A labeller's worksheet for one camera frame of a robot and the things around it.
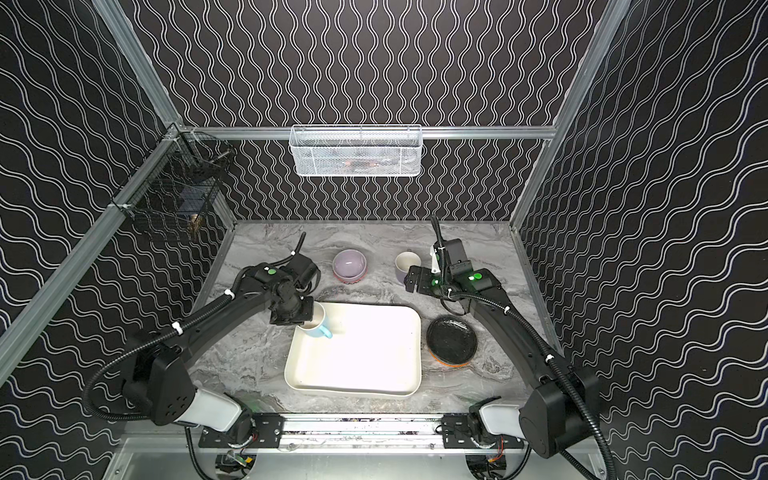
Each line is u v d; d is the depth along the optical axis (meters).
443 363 0.84
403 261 1.03
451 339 0.87
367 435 0.75
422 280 0.71
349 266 1.00
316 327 0.77
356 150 0.68
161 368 0.41
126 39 0.73
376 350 0.89
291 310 0.69
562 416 0.40
